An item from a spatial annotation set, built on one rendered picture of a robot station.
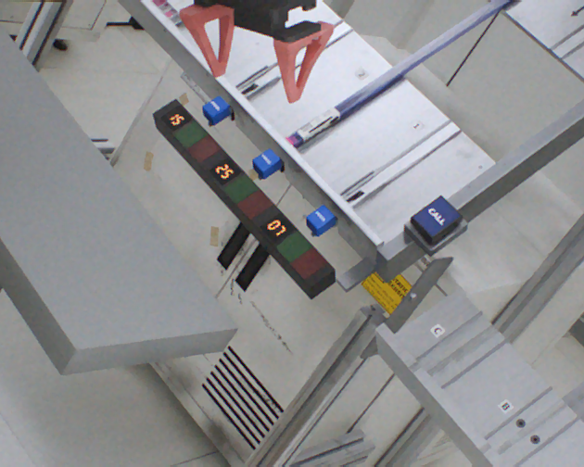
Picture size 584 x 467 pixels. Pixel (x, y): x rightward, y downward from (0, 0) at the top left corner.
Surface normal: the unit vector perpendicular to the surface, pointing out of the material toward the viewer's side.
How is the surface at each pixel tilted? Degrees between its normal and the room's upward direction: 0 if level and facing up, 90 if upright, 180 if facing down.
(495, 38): 90
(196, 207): 90
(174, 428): 0
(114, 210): 0
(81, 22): 90
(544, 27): 43
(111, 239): 0
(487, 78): 90
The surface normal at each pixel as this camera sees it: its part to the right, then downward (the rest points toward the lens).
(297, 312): -0.61, 0.07
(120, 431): 0.50, -0.74
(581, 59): -0.06, -0.49
